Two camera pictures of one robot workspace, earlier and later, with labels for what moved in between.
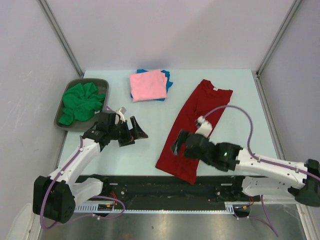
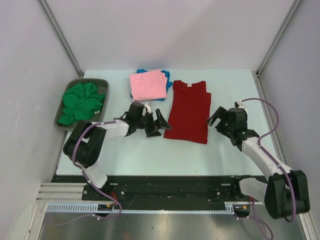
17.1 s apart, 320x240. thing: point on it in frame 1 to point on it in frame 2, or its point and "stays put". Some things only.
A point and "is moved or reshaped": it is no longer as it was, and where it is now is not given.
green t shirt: x=81 y=102 stays put
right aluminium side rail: x=270 y=119 stays put
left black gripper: x=128 y=139 to x=160 y=123
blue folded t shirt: x=139 y=71 stays put
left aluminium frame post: x=56 y=28 stays put
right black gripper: x=182 y=136 to x=219 y=113
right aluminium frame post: x=292 y=9 stays put
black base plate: x=161 y=193 stays put
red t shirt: x=205 y=101 is moved or reshaped
